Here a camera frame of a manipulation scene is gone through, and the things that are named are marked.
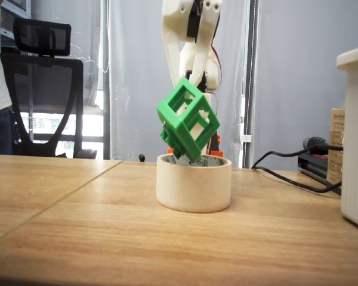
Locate black power cable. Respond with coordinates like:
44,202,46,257
251,136,344,194

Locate green printed cage component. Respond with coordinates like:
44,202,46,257
156,76,221,163

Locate beige masking tape roll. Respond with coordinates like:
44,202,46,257
156,153,233,214

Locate red white black servo cable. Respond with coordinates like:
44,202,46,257
211,38,223,119

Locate black mesh office chair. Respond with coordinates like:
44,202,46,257
1,16,98,159

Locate brown cardboard box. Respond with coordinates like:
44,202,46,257
326,107,345,184

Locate grey background shelf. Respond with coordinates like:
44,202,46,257
0,0,33,54

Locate black power supply device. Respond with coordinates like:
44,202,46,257
297,151,344,196

